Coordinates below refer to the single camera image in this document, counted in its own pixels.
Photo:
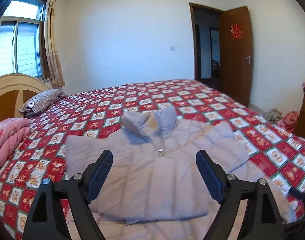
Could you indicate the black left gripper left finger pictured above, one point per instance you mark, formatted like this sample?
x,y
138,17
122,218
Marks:
x,y
46,219

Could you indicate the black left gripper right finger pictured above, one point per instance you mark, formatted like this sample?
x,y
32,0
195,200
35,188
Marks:
x,y
262,219

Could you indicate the light grey quilted down jacket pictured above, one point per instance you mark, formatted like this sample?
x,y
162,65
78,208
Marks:
x,y
154,189

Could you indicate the red patterned bag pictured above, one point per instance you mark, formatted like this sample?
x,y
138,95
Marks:
x,y
289,121

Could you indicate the grey crumpled cloth on floor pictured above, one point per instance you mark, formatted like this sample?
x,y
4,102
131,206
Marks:
x,y
273,115

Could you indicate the pink folded quilt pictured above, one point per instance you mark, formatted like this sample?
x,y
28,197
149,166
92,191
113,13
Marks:
x,y
12,131

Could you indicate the striped pillow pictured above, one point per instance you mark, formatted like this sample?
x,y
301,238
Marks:
x,y
40,102

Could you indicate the beige wooden headboard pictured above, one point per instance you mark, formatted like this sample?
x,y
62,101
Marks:
x,y
15,90

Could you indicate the beige plaid curtain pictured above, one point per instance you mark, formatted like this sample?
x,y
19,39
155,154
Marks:
x,y
52,55

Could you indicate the brown wooden door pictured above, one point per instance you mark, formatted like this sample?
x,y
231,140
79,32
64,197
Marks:
x,y
235,72

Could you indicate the red paper door decoration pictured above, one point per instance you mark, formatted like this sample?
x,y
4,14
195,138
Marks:
x,y
236,31

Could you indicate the window with white frame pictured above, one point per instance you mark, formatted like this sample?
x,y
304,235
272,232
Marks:
x,y
21,39

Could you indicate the dark brown door frame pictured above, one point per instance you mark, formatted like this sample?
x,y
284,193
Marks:
x,y
205,27

